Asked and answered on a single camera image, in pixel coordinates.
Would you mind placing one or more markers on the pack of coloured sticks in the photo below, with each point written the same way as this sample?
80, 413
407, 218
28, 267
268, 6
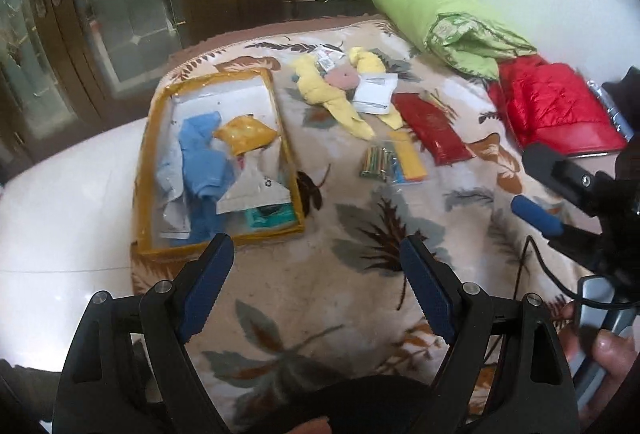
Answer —
377, 161

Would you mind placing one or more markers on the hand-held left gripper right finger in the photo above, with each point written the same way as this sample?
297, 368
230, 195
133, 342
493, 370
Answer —
426, 290

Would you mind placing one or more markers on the white flat packet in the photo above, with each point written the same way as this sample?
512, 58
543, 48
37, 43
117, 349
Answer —
375, 94

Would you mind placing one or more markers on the person's right hand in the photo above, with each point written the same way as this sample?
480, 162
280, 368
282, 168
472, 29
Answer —
615, 359

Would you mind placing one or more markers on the red pouch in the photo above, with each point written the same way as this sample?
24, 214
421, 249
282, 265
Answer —
435, 129

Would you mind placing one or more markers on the leaf print blanket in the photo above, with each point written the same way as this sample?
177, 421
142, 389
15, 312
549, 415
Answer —
350, 199

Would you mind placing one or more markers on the red padded jacket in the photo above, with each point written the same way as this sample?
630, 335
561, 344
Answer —
550, 104

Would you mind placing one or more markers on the pink round sponge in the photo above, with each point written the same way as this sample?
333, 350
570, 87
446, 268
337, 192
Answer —
342, 78

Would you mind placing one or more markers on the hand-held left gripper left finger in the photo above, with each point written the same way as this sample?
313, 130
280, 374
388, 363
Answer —
204, 285

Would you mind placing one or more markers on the yellow pouch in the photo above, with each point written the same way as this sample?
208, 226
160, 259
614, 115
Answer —
245, 134

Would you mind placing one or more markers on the blue cloth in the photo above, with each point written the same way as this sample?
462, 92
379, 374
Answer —
200, 154

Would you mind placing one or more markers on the yellow twisted towel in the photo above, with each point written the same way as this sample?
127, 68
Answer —
320, 89

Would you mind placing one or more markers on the white plastic packet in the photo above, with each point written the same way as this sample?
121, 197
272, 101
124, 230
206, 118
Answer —
260, 189

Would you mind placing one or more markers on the teal packet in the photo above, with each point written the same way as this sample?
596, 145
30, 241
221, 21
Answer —
270, 216

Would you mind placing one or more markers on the green folded quilt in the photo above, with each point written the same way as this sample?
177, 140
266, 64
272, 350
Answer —
415, 9

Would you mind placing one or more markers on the white tag label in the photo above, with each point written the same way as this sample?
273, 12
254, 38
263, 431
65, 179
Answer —
326, 56

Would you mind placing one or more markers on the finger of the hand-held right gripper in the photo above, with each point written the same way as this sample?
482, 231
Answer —
537, 213
555, 166

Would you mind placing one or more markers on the clear yellow-edged storage box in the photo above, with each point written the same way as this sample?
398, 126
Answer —
225, 89

